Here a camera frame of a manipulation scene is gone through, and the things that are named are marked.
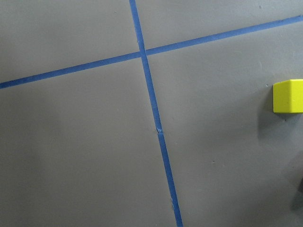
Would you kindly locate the yellow wooden cube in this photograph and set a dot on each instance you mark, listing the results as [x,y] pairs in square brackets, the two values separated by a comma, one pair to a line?
[288,97]

